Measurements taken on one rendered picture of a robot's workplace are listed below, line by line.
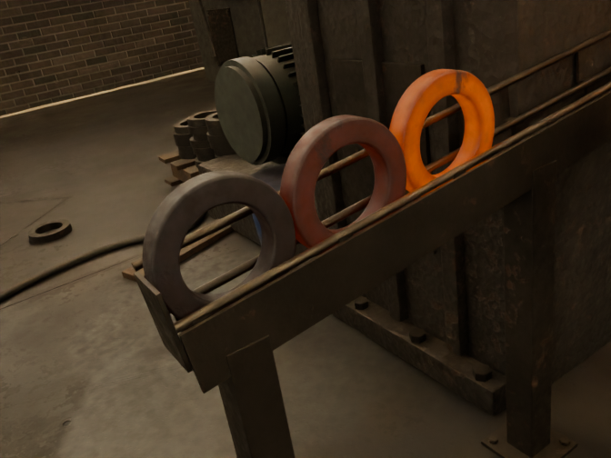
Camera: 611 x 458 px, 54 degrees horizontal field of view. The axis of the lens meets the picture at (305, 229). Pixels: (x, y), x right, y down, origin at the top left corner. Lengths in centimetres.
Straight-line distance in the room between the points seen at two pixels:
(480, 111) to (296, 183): 32
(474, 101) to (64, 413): 127
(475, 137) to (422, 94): 14
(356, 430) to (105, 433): 60
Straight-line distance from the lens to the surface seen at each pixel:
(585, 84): 119
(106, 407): 165
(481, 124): 92
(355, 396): 147
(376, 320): 159
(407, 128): 81
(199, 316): 68
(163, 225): 64
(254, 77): 203
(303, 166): 71
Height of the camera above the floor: 94
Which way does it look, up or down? 24 degrees down
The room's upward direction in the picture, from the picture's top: 9 degrees counter-clockwise
